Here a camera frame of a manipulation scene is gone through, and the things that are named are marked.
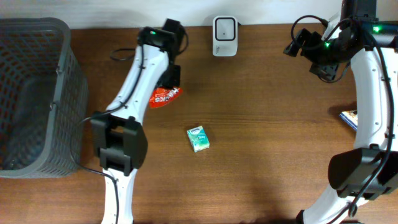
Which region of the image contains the red snack bag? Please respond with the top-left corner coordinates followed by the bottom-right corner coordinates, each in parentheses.
top-left (149, 87), bottom-right (183, 108)

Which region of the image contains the green tissue pack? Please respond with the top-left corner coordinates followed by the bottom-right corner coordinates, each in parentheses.
top-left (187, 126), bottom-right (210, 152)

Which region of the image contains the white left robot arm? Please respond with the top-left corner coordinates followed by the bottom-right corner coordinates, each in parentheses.
top-left (90, 19), bottom-right (188, 223)

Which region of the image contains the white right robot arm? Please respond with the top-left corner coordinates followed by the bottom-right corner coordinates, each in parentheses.
top-left (284, 1), bottom-right (397, 223)

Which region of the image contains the white barcode scanner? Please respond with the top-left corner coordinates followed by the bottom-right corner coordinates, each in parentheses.
top-left (212, 16), bottom-right (238, 57)

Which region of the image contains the grey plastic basket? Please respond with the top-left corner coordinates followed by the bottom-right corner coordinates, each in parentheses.
top-left (1, 18), bottom-right (89, 179)

